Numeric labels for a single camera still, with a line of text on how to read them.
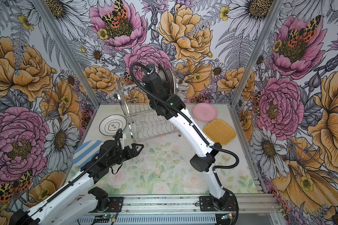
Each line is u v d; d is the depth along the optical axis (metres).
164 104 0.46
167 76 0.74
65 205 0.47
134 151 0.70
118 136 0.72
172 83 0.73
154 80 0.48
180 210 0.73
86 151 0.94
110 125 1.08
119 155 0.67
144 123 1.03
